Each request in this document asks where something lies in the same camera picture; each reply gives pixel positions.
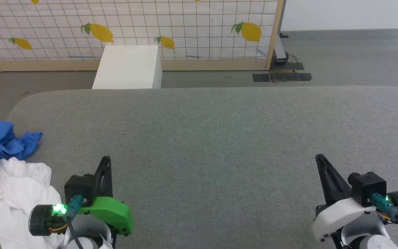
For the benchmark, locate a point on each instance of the large dark floor plate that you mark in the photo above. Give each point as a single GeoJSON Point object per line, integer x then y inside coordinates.
{"type": "Point", "coordinates": [290, 74]}

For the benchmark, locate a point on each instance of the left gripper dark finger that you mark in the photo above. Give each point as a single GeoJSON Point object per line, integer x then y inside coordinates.
{"type": "Point", "coordinates": [103, 180]}

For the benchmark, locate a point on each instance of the white box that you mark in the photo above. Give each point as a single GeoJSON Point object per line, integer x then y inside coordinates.
{"type": "Point", "coordinates": [128, 67]}

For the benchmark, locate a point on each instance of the lemon print partition screen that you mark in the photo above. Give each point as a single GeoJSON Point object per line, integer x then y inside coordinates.
{"type": "Point", "coordinates": [192, 31]}

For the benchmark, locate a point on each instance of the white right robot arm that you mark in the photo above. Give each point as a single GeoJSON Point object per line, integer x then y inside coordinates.
{"type": "Point", "coordinates": [365, 235]}

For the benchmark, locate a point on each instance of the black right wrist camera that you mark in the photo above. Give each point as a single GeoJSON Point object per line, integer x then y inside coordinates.
{"type": "Point", "coordinates": [366, 186]}

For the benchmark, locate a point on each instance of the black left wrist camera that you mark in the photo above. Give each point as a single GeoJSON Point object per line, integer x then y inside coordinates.
{"type": "Point", "coordinates": [78, 188]}

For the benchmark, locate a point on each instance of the small dark floor plate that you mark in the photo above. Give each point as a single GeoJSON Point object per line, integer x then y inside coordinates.
{"type": "Point", "coordinates": [261, 77]}

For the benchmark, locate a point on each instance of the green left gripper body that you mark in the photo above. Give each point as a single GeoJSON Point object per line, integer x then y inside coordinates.
{"type": "Point", "coordinates": [111, 211]}

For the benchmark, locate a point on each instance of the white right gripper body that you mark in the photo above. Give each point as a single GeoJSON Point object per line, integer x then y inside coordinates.
{"type": "Point", "coordinates": [340, 214]}

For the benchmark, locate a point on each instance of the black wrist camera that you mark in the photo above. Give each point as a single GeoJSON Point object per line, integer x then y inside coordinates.
{"type": "Point", "coordinates": [366, 186]}
{"type": "Point", "coordinates": [78, 188]}

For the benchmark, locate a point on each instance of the metal partition support foot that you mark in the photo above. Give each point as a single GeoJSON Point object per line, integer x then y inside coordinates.
{"type": "Point", "coordinates": [281, 52]}

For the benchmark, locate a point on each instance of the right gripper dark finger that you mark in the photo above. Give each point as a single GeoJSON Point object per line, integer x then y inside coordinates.
{"type": "Point", "coordinates": [332, 183]}

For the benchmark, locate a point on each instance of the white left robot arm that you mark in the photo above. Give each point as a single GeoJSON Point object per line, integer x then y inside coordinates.
{"type": "Point", "coordinates": [88, 237]}

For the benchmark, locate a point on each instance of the white garment with blue sleeves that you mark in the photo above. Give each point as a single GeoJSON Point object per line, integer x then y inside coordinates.
{"type": "Point", "coordinates": [9, 193]}

